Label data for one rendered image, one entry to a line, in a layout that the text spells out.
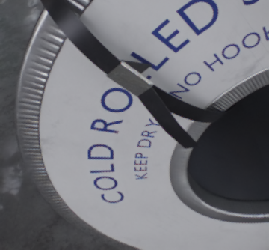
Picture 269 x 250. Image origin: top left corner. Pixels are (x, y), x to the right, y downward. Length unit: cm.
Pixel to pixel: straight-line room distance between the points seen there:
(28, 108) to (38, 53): 12
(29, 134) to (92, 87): 17
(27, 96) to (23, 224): 128
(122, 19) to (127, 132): 23
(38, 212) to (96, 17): 143
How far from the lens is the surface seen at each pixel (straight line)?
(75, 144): 62
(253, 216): 95
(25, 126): 60
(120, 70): 43
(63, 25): 44
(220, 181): 95
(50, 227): 169
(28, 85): 54
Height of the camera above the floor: 137
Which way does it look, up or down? 43 degrees down
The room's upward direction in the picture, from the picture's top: 17 degrees counter-clockwise
